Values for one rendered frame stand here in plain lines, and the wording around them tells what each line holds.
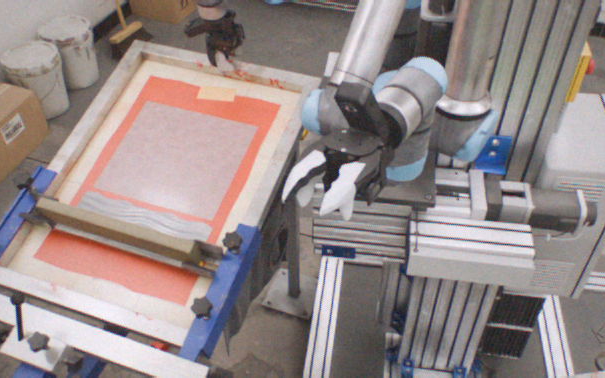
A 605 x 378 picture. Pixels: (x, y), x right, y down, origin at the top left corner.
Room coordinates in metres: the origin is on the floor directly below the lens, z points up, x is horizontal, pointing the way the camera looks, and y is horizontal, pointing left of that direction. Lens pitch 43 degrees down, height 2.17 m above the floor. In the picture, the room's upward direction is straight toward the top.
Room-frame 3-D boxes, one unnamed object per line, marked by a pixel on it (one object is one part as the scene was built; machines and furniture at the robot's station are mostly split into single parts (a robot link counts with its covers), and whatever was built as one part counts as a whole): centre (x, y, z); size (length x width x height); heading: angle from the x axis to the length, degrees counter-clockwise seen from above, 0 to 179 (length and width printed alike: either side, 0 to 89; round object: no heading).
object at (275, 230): (1.16, 0.15, 0.79); 0.46 x 0.09 x 0.33; 159
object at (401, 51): (1.56, -0.27, 1.31); 0.15 x 0.15 x 0.10
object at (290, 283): (1.66, 0.03, 0.48); 0.22 x 0.22 x 0.96; 69
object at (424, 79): (0.77, -0.17, 1.65); 0.11 x 0.08 x 0.09; 147
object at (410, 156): (0.78, -0.16, 1.55); 0.11 x 0.08 x 0.11; 57
